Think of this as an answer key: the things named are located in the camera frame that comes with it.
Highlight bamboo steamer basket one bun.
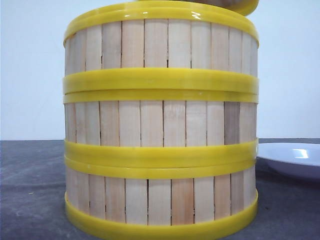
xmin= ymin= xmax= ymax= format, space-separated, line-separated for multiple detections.
xmin=63 ymin=0 xmax=259 ymax=103

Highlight woven bamboo steamer lid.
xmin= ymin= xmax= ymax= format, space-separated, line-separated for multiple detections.
xmin=134 ymin=0 xmax=259 ymax=17

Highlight white ceramic plate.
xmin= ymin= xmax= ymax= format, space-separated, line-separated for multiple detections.
xmin=257 ymin=142 xmax=320 ymax=182

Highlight front bamboo steamer basket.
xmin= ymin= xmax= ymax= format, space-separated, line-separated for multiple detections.
xmin=64 ymin=157 xmax=258 ymax=240

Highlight bamboo steamer basket two buns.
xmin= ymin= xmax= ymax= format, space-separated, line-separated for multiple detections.
xmin=64 ymin=100 xmax=256 ymax=169

